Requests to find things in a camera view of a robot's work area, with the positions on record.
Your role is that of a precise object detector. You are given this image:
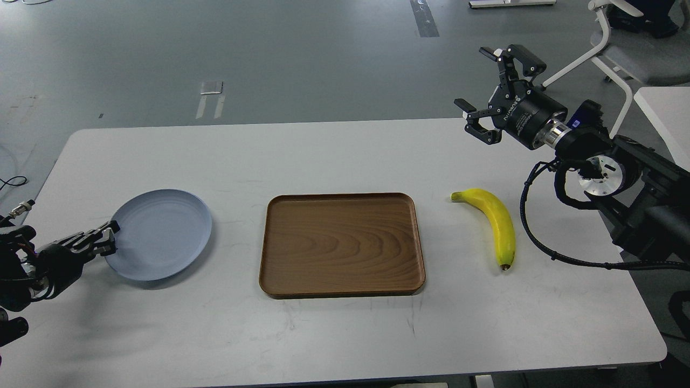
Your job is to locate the light blue plate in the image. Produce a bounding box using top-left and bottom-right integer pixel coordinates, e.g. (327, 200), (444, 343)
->
(105, 189), (212, 281)

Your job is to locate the brown wooden tray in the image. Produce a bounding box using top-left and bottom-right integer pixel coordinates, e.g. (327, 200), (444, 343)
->
(258, 192), (426, 298)

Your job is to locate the black floor cable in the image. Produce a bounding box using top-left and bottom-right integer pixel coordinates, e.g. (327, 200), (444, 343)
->
(0, 145), (29, 192)

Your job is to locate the grey floor tape strip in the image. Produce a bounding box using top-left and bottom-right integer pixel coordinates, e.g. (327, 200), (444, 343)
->
(409, 0), (440, 38)

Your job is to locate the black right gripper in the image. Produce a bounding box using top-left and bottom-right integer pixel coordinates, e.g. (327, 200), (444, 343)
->
(454, 44), (568, 150)

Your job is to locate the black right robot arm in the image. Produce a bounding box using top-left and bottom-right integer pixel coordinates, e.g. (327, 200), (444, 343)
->
(455, 44), (688, 271)

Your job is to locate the yellow banana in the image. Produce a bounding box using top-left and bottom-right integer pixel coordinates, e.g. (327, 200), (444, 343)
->
(450, 188), (516, 271)

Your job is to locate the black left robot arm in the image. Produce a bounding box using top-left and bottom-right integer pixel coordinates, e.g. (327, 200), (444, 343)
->
(1, 199), (120, 346)

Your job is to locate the white office chair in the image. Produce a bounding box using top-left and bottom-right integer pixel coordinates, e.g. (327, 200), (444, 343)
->
(541, 1), (689, 138)

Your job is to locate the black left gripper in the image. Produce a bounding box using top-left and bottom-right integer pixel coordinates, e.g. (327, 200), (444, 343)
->
(30, 220), (121, 300)

